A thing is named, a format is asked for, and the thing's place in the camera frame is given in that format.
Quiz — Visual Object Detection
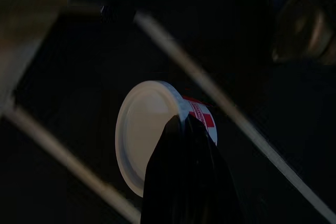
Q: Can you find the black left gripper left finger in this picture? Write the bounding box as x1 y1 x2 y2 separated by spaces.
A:
140 114 185 224

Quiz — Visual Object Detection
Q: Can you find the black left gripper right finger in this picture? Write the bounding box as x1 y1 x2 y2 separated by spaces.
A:
183 114 245 224

